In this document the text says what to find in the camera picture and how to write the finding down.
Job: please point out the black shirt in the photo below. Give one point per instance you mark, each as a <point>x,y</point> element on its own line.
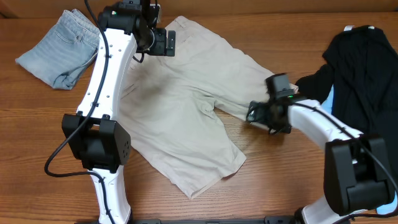
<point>361,72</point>

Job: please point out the folded light blue jeans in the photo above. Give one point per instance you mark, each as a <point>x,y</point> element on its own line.
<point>65,52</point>

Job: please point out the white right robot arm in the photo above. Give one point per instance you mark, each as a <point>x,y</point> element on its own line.
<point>357,176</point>

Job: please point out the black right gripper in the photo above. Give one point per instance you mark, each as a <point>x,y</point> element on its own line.
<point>257,113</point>

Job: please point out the beige khaki shorts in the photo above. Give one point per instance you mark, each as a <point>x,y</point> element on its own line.
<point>168,106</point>

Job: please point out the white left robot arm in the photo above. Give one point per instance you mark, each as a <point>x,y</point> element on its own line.
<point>93,133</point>

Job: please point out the light blue garment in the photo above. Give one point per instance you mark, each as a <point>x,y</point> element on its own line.
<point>327,105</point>

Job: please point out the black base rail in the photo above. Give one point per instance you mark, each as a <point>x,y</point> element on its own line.
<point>242,220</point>

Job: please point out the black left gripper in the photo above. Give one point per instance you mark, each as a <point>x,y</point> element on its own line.
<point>170,43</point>

